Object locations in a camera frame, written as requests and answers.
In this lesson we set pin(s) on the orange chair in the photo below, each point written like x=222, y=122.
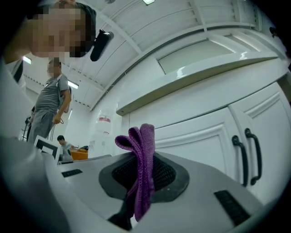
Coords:
x=79, y=154

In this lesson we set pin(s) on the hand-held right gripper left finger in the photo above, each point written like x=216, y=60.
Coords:
x=84, y=182

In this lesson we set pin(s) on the ceiling tube light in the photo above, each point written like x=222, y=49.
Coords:
x=26, y=59
x=72, y=84
x=148, y=1

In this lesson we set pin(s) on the purple cloth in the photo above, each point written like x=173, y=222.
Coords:
x=145, y=163

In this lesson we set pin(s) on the white vanity cabinet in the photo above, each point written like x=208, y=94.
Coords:
x=193, y=100

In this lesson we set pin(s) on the clear water dispenser bottle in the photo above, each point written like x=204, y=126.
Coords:
x=104, y=118

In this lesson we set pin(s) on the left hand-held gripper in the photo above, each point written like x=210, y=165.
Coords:
x=46, y=148

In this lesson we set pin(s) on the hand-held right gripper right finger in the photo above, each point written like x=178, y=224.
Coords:
x=200, y=182

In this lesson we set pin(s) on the person's head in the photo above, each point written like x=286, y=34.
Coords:
x=56, y=27

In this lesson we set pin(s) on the black head camera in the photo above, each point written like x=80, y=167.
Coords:
x=100, y=45

